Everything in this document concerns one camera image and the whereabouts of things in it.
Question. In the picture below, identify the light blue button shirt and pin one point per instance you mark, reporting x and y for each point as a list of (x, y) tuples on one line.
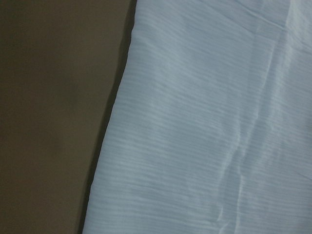
[(211, 129)]

